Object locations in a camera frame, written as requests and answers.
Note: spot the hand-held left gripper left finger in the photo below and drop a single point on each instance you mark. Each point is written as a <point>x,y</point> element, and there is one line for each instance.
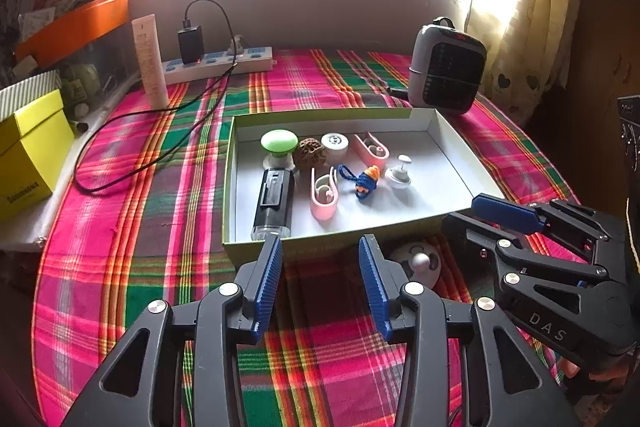
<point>267,287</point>

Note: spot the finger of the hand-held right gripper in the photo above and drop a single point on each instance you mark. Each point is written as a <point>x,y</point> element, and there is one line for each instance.
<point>505,212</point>
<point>480,237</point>

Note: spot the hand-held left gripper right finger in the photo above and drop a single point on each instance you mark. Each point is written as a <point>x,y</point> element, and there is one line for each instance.
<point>375,292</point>

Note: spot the white round panda gadget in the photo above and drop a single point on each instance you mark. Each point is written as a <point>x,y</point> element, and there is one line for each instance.
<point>425,262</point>

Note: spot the black and clear lighter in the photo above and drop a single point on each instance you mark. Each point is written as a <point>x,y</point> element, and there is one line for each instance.
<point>272,197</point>

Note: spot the pink plastic clip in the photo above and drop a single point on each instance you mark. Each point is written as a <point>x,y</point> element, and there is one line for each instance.
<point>370,149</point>
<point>322,209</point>

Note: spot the green and white cardboard box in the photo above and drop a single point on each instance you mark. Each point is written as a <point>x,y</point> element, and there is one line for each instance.
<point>425,157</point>

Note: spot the white suction knob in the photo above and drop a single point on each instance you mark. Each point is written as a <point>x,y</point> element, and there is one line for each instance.
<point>398,177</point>

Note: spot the brown walnut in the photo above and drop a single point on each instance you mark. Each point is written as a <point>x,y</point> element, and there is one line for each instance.
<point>309,153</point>

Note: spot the white round ribbed cap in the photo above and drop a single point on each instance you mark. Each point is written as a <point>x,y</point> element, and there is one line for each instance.
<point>334,147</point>

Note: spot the person's right hand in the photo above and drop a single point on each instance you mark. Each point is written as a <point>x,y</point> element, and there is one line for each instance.
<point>607,367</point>

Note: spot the pink green plaid blanket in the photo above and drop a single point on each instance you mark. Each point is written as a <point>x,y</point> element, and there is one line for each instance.
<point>150,232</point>

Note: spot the green topped suction knob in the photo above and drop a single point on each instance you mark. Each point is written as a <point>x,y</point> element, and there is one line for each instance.
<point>278,141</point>

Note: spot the grey portable heater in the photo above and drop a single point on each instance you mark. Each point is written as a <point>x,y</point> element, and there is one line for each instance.
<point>440,67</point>

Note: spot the cream heart print curtain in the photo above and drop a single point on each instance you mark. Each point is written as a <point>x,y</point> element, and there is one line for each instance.
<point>540,7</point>

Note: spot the white power strip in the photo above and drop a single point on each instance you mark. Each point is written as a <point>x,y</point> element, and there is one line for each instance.
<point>250,57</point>

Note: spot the white cosmetic tube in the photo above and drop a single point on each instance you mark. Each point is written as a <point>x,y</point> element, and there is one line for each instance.
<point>150,62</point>

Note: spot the black charger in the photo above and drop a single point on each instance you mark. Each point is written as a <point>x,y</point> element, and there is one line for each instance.
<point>190,44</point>

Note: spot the yellow cardboard box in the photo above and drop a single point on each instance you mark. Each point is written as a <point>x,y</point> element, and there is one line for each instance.
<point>35,147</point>

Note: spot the striped cardboard box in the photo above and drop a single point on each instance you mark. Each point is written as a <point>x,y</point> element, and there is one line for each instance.
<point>30,92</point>

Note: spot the orange lidded storage bin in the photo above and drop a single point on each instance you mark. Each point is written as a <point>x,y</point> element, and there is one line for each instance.
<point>75,22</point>

